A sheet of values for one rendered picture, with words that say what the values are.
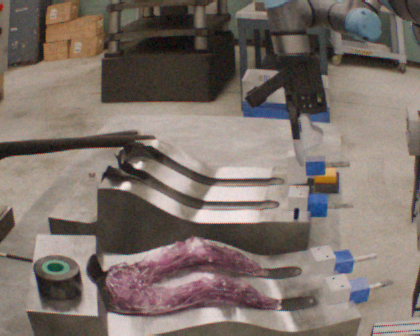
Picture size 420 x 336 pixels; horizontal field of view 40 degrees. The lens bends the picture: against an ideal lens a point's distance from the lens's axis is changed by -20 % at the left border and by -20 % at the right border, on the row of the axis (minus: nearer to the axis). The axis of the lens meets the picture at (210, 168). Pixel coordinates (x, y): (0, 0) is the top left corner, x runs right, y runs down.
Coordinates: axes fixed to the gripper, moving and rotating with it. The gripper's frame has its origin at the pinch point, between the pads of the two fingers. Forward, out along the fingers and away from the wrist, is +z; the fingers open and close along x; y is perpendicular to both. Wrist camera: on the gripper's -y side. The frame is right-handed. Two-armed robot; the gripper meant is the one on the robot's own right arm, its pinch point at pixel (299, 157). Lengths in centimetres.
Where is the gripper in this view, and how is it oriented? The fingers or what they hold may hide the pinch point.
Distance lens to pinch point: 128.8
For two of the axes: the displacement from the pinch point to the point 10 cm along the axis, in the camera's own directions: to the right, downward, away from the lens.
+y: 9.7, -0.9, -2.1
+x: 1.9, -2.1, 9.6
